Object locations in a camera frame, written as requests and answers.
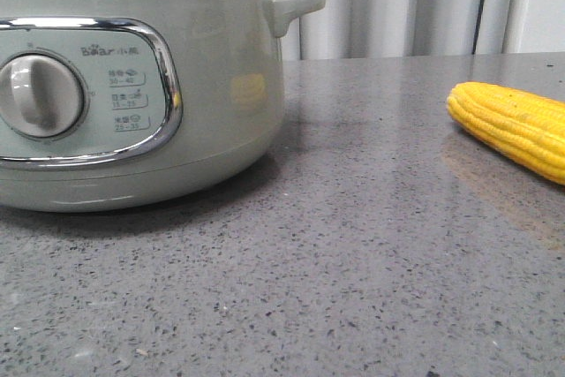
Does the white pleated curtain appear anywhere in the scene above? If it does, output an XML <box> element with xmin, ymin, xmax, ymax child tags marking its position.
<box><xmin>282</xmin><ymin>0</ymin><xmax>564</xmax><ymax>59</ymax></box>

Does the pale green electric pot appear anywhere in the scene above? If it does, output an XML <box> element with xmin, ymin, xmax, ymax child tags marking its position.
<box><xmin>1</xmin><ymin>0</ymin><xmax>326</xmax><ymax>212</ymax></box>

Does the yellow corn cob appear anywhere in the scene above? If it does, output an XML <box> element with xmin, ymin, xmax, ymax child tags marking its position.
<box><xmin>447</xmin><ymin>81</ymin><xmax>564</xmax><ymax>185</ymax></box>

